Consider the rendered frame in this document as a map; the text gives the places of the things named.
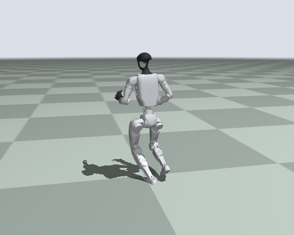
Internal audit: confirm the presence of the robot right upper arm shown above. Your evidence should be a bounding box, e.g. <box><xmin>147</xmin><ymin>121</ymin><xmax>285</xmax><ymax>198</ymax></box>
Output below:
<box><xmin>158</xmin><ymin>74</ymin><xmax>173</xmax><ymax>100</ymax></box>

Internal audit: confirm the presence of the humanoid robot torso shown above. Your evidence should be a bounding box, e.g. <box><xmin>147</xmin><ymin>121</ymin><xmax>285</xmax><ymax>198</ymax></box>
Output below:
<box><xmin>134</xmin><ymin>71</ymin><xmax>159</xmax><ymax>128</ymax></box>

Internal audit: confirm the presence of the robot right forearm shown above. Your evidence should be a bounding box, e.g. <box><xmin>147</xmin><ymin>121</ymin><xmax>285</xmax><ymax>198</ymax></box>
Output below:
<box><xmin>155</xmin><ymin>95</ymin><xmax>168</xmax><ymax>106</ymax></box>

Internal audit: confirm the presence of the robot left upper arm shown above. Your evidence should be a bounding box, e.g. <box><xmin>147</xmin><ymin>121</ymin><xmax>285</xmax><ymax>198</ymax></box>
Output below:
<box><xmin>121</xmin><ymin>76</ymin><xmax>138</xmax><ymax>105</ymax></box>

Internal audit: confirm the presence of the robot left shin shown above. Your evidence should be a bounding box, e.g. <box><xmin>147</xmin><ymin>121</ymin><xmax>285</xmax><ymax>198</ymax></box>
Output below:
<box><xmin>131</xmin><ymin>148</ymin><xmax>154</xmax><ymax>180</ymax></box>

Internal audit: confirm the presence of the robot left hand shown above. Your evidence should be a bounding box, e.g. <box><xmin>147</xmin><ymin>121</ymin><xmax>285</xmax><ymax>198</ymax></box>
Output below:
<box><xmin>115</xmin><ymin>90</ymin><xmax>122</xmax><ymax>101</ymax></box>

